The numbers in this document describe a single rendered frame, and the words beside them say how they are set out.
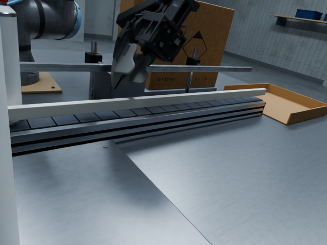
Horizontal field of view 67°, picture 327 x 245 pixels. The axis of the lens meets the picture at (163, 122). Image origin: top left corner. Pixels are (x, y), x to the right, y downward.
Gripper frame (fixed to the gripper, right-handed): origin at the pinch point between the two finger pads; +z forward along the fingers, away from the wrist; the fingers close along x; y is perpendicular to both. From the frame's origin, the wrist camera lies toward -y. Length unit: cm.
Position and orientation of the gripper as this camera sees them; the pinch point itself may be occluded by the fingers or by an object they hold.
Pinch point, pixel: (115, 81)
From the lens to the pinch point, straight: 50.5
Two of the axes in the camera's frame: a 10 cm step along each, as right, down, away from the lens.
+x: 6.0, 3.4, 7.3
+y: 5.9, 4.2, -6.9
